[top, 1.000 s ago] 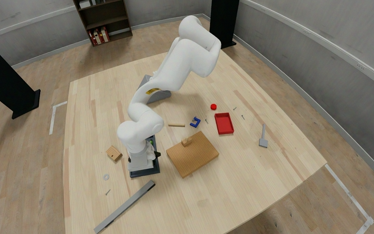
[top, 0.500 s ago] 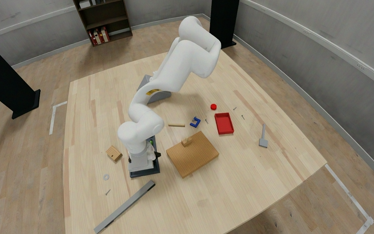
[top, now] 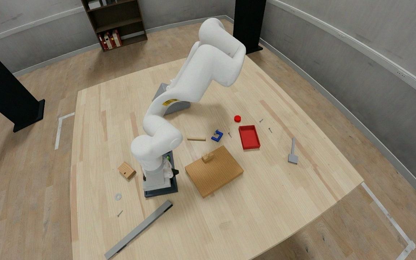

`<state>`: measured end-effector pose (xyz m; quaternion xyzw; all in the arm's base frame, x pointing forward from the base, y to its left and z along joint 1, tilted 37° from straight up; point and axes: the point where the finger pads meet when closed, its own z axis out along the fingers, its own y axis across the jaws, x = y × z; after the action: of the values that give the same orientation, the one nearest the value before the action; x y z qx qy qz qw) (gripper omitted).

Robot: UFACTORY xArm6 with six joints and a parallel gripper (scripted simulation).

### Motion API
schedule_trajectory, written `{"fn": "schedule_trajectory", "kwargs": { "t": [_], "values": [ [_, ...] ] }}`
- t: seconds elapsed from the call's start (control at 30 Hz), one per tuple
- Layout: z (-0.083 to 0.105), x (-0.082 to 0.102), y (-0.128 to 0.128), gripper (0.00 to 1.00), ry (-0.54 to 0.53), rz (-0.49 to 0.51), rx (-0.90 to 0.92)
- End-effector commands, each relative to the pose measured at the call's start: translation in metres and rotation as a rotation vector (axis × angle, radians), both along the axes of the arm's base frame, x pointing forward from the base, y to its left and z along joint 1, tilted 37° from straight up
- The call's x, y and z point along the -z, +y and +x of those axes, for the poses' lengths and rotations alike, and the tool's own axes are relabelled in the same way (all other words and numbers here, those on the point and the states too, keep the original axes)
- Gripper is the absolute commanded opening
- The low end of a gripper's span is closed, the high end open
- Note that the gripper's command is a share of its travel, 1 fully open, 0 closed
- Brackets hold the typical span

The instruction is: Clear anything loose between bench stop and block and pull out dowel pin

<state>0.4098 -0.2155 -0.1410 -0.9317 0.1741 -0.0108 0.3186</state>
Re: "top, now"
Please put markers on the flat wooden board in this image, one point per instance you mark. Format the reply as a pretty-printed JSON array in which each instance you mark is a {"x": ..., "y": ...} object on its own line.
[{"x": 215, "y": 173}]

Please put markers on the red shallow tray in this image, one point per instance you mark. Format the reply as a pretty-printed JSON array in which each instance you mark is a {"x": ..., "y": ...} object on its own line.
[{"x": 249, "y": 137}]

